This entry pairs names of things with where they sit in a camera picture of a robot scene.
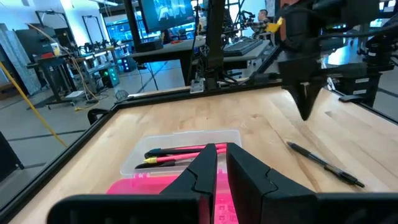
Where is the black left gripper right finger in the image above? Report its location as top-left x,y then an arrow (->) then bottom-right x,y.
226,142 -> 318,224

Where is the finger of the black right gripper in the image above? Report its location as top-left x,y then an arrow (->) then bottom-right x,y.
303,78 -> 326,122
287,81 -> 305,121

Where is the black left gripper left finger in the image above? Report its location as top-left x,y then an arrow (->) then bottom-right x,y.
159,142 -> 218,224

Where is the pink highlighter pen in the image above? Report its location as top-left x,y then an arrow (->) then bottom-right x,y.
173,142 -> 228,151

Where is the pink pencil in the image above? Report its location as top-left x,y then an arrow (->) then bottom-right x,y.
143,147 -> 227,165

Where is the black pen with clear barrel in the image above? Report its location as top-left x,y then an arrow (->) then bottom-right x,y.
285,141 -> 366,189
143,147 -> 208,158

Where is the matte black pen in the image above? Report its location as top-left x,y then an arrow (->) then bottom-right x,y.
134,160 -> 195,170

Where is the clear plastic supply box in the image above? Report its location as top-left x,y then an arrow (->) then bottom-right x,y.
119,129 -> 243,179

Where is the pink plastic box lid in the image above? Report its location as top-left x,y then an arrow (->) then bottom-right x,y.
105,170 -> 240,224

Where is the yellow tag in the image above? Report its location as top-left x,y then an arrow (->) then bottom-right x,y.
264,17 -> 285,34

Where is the dark grey keyboard desk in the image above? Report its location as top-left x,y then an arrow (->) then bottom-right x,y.
222,39 -> 272,71

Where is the person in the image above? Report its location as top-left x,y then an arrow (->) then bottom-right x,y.
248,9 -> 272,35

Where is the black backlit keyboard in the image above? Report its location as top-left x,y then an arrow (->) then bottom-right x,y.
223,36 -> 266,58

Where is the computer tower with green lights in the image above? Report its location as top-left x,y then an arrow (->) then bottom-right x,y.
99,66 -> 121,89

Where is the large black computer monitor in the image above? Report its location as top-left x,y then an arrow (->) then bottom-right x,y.
137,0 -> 196,34

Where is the black equipment cart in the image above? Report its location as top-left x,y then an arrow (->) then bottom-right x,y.
26,42 -> 79,110

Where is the grey partition panel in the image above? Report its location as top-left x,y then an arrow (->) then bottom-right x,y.
0,28 -> 42,96

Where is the black vertical post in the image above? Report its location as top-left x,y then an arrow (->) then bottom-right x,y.
205,0 -> 226,90

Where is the yellow cable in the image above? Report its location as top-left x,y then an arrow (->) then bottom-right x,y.
0,60 -> 68,147

